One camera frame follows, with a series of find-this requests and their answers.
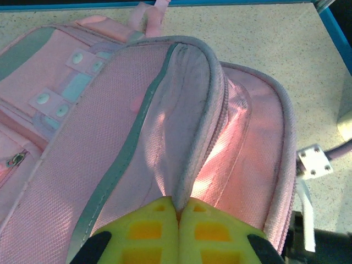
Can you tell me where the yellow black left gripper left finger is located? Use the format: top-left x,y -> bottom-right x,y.
70,196 -> 180,264

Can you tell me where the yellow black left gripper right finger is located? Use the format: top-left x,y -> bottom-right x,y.
178,199 -> 286,264

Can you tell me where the pink student backpack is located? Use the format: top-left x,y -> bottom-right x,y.
0,1 -> 298,264

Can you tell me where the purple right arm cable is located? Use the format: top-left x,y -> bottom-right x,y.
326,139 -> 352,162

